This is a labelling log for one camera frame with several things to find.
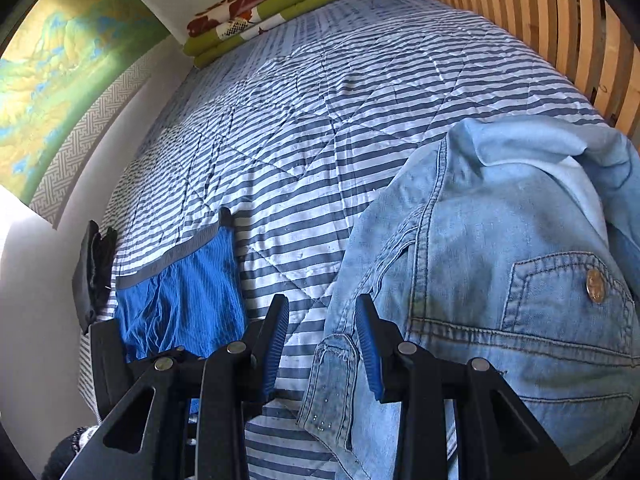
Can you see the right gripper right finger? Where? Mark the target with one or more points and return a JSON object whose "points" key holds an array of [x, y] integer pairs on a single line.
{"points": [[378, 342]]}

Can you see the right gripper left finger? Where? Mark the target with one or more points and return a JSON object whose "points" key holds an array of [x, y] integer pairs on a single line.
{"points": [[269, 336]]}

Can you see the blue striped shorts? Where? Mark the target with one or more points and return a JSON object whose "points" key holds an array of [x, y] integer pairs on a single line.
{"points": [[190, 297]]}

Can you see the folded black garment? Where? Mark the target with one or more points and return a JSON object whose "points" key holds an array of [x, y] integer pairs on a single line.
{"points": [[91, 281]]}

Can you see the light blue denim jacket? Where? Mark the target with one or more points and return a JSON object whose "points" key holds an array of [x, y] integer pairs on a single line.
{"points": [[515, 241]]}

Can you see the blue white striped bedspread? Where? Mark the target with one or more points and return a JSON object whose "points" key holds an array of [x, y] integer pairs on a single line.
{"points": [[296, 132]]}

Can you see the green folded blanket upper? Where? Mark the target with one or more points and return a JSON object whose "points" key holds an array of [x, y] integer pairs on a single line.
{"points": [[195, 46]]}

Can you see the green folded blanket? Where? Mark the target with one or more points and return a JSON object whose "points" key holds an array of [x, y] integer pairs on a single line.
{"points": [[211, 54], [195, 46]]}

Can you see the green folded blanket lower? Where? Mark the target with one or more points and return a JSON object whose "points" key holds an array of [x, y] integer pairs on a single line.
{"points": [[211, 54]]}

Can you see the landscape wall tapestry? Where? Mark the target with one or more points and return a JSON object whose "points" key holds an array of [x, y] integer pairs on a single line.
{"points": [[67, 71]]}

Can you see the wooden slatted bed rail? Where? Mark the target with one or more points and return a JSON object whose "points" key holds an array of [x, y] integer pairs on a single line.
{"points": [[595, 43]]}

